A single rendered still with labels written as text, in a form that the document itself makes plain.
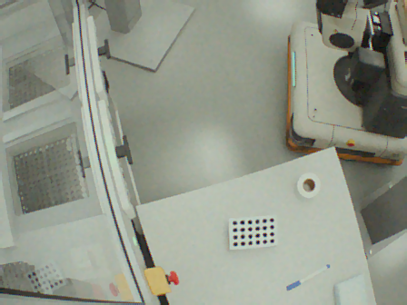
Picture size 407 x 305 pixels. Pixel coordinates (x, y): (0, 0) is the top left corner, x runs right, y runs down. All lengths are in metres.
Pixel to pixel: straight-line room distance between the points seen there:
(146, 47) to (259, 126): 0.67
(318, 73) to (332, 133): 0.28
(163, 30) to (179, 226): 1.33
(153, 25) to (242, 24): 0.46
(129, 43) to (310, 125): 1.00
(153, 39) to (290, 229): 1.37
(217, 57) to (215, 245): 1.25
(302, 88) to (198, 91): 0.53
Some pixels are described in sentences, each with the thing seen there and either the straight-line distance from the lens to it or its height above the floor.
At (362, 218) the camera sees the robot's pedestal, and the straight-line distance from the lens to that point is 2.13.
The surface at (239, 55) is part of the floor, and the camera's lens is 2.31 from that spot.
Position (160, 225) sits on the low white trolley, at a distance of 1.24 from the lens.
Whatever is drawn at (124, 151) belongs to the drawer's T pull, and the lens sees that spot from 1.14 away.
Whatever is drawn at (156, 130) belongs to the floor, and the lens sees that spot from 2.13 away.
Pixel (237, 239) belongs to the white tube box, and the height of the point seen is 0.80.
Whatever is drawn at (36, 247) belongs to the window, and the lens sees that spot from 0.38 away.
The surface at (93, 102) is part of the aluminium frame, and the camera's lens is 1.12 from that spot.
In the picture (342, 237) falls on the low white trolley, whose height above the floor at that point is 0.76.
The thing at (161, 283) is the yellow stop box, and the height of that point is 0.91.
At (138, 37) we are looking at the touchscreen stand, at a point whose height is 0.04.
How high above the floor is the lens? 1.97
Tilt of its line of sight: 71 degrees down
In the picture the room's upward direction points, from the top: straight up
